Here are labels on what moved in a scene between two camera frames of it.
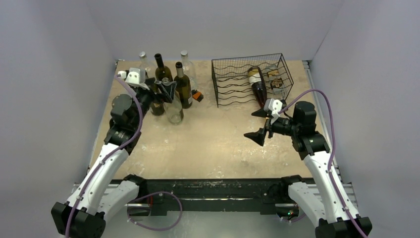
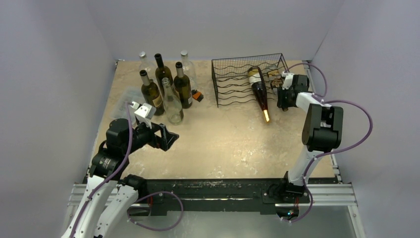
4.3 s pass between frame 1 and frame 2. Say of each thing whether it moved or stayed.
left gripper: moved
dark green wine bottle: stayed
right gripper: moved
